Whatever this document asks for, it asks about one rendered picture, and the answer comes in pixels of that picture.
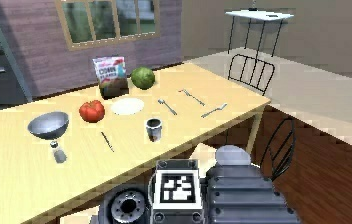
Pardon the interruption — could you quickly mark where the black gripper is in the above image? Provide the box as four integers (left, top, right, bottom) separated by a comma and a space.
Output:
97, 184, 152, 224

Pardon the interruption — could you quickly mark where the thin dark pencil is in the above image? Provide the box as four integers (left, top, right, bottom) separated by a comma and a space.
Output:
100, 131, 116, 153

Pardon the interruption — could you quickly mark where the light wooden dining table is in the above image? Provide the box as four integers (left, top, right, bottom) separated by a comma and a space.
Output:
0, 62, 272, 224

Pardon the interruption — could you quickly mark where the grey cup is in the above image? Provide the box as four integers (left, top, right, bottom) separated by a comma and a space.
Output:
145, 117, 163, 143

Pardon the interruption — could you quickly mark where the glass salt shaker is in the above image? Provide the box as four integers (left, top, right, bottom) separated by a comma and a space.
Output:
49, 140, 68, 165

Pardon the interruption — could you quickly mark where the white round plate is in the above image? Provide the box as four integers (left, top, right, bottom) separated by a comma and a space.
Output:
110, 97, 146, 116

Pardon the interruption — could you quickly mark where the red tomato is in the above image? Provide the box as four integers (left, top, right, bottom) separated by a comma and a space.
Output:
78, 99, 106, 124

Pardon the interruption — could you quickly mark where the silver spoon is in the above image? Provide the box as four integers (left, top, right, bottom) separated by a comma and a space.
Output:
157, 98, 178, 117

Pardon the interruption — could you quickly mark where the grey metal bowl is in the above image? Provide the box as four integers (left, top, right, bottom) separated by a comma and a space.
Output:
27, 111, 70, 141

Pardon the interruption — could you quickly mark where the silver knife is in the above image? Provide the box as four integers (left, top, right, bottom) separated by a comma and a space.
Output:
178, 88, 206, 107

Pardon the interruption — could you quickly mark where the silver fork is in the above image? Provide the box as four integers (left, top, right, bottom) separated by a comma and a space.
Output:
200, 102, 229, 119

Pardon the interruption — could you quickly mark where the red and white cereal box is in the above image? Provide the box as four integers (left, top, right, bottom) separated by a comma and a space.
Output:
92, 56, 130, 100

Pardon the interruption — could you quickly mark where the green round melon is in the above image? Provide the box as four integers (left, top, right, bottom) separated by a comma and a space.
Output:
130, 66, 156, 91

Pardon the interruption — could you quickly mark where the wooden framed window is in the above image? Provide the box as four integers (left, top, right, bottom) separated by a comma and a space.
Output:
54, 0, 161, 52

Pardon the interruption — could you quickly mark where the dark grey fridge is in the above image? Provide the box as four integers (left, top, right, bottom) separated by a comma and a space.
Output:
0, 0, 34, 114

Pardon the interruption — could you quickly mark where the white side table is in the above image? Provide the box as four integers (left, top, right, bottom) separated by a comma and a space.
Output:
224, 5, 295, 58

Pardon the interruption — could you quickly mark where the black wire chair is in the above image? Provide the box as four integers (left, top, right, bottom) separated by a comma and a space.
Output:
227, 53, 276, 97
259, 117, 297, 183

